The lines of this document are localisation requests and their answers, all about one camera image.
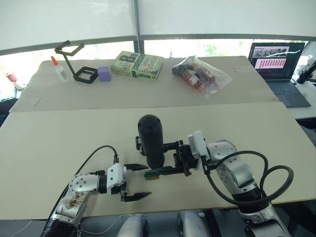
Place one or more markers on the clear bag of markers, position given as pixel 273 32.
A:
pixel 200 76

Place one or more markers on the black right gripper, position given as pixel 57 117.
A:
pixel 185 158

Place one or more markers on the open dark laptop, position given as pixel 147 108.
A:
pixel 279 74

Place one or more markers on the green paperback book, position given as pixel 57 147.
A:
pixel 138 65

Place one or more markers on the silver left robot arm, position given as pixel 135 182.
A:
pixel 81 184

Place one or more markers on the grey rounded robot leg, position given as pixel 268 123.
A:
pixel 193 224
pixel 133 225

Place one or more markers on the white side table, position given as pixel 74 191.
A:
pixel 304 98

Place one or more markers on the black angular frame stand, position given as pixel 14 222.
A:
pixel 85 74

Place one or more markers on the black white device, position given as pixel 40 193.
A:
pixel 306 70

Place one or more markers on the grey window frame post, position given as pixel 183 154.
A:
pixel 138 29

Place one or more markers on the white bottle red label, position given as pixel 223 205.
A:
pixel 13 80

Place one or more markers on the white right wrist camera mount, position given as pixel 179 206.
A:
pixel 197 144

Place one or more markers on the clear glue bottle orange cap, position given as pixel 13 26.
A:
pixel 61 72

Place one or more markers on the small green brown piece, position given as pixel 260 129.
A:
pixel 151 176

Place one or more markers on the beige cardboard sheet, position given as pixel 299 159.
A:
pixel 61 138
pixel 148 91

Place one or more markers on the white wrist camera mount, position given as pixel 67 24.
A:
pixel 116 174
pixel 197 144

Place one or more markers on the small black mechanical part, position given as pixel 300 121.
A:
pixel 138 145

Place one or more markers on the purple cube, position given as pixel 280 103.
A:
pixel 105 74

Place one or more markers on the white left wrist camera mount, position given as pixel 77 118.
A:
pixel 116 174

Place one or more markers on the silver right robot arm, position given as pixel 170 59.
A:
pixel 237 172

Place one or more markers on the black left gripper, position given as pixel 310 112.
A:
pixel 118 190

